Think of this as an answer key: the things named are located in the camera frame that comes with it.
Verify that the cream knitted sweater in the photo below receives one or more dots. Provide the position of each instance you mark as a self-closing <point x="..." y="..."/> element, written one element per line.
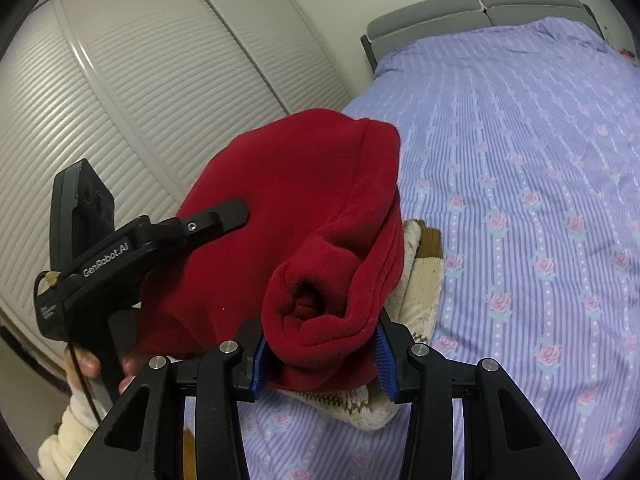
<point x="415" y="300"/>

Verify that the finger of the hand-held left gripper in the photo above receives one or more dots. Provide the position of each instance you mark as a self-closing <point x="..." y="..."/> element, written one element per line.
<point x="210" y="222"/>

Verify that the red sweater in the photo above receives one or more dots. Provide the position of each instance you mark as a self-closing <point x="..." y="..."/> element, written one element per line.
<point x="300" y="200"/>

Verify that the person's left hand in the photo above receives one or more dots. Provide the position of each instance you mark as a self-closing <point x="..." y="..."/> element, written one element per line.
<point x="87" y="362"/>

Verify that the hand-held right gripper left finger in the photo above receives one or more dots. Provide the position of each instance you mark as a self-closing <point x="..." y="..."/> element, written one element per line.
<point x="259" y="364"/>

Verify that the grey padded headboard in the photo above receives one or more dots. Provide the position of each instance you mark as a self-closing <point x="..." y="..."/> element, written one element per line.
<point x="425" y="20"/>

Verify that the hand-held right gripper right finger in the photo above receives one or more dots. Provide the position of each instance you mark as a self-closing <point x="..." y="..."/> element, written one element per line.
<point x="385" y="364"/>

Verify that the purple floral bed sheet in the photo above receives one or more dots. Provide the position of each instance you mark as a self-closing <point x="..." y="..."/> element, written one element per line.
<point x="525" y="210"/>

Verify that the white louvered wardrobe door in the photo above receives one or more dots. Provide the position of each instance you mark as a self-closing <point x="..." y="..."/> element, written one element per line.
<point x="115" y="125"/>
<point x="270" y="45"/>

